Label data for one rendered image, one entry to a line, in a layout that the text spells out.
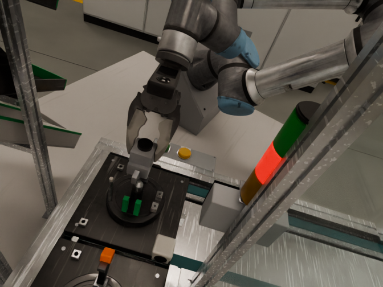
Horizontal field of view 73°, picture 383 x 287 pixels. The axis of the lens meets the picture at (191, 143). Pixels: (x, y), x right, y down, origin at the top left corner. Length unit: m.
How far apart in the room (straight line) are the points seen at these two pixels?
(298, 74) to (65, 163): 0.72
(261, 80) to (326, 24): 2.84
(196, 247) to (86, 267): 0.26
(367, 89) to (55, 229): 0.61
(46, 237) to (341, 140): 0.58
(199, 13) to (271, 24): 2.94
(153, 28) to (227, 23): 3.03
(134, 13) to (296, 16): 1.93
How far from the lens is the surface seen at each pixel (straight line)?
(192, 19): 0.55
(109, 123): 1.02
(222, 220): 0.42
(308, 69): 0.75
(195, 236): 0.72
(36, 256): 0.65
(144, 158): 0.51
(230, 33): 0.61
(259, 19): 3.45
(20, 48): 0.45
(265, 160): 0.32
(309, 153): 0.27
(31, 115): 0.52
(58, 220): 0.68
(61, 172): 0.87
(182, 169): 0.77
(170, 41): 0.53
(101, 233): 0.63
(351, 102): 0.24
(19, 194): 0.85
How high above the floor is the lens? 1.54
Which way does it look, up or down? 43 degrees down
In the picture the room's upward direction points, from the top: 20 degrees clockwise
